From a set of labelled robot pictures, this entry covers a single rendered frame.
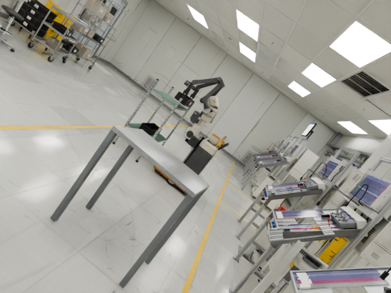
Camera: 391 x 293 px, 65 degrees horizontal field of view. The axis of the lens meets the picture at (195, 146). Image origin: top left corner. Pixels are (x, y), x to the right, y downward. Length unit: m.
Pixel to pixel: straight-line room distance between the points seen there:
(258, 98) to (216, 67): 1.94
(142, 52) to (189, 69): 2.01
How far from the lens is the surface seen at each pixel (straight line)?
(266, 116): 11.65
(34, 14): 7.99
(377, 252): 3.22
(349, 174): 4.58
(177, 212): 1.96
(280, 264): 2.76
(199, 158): 4.32
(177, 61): 12.17
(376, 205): 3.08
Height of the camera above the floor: 1.32
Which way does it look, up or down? 9 degrees down
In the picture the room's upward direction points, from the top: 37 degrees clockwise
